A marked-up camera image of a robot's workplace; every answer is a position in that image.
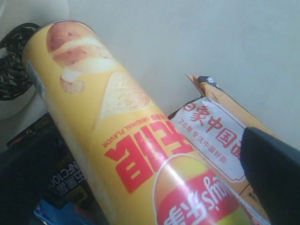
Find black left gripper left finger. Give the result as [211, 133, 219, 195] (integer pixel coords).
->
[0, 131, 67, 225]

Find blue instant noodle bag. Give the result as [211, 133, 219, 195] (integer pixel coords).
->
[34, 200, 95, 225]

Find small dark purple box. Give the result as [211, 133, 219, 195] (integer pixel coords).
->
[6, 113, 94, 210]

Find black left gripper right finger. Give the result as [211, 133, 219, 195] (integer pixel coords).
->
[240, 127, 300, 225]

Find yellow Lays chips can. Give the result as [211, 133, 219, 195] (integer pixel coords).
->
[22, 21, 251, 225]

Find orange instant noodle bag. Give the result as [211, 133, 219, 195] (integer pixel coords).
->
[169, 75, 274, 225]

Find cream bin with circle mark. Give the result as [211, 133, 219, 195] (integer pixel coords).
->
[0, 0, 69, 120]

